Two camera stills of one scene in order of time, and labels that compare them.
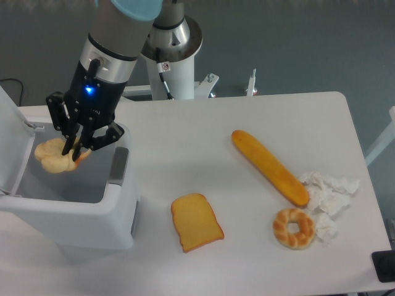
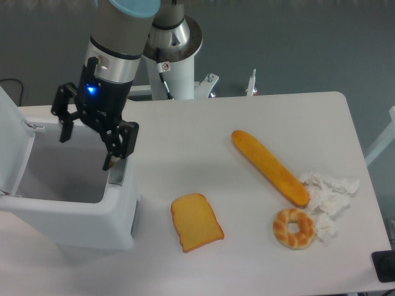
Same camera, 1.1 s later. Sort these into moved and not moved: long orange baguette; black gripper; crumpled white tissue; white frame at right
Moved: black gripper
Not moved: long orange baguette; crumpled white tissue; white frame at right
